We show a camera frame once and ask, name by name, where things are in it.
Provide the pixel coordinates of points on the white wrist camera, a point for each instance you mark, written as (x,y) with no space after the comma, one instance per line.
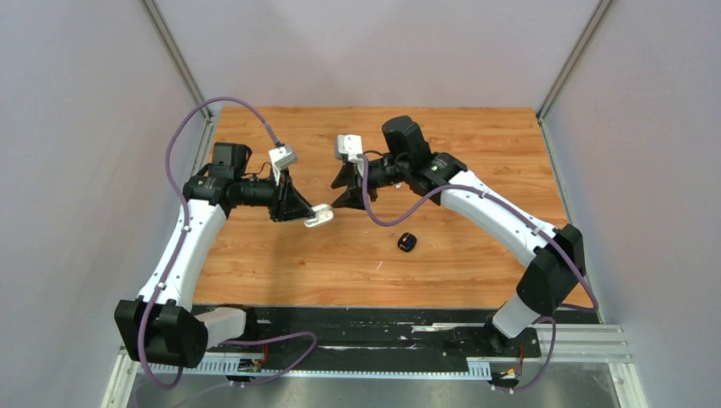
(349,148)
(281,158)

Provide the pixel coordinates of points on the aluminium frame post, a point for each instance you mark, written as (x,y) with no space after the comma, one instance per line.
(588,32)
(165,35)

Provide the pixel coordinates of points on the black earbud charging case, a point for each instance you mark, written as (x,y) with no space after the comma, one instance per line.
(407,242)

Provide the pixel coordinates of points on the left aluminium frame post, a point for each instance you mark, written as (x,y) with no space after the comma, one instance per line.
(165,35)

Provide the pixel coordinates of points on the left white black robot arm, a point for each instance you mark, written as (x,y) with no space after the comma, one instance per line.
(158,326)

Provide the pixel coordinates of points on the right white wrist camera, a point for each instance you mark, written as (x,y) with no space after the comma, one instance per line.
(349,148)

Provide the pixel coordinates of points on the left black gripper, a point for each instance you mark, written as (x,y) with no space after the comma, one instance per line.
(287,202)

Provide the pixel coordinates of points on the white earbud charging case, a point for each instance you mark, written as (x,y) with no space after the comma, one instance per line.
(322,214)

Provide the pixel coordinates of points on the right aluminium frame post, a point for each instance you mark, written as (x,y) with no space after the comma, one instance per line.
(588,32)

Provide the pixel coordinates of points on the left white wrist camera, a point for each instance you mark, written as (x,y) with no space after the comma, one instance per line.
(281,158)

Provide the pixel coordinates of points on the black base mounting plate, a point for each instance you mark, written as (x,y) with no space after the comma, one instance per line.
(381,340)

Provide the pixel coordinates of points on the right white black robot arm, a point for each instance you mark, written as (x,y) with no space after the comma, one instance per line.
(553,257)

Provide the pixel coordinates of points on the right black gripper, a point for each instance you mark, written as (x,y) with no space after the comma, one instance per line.
(353,196)

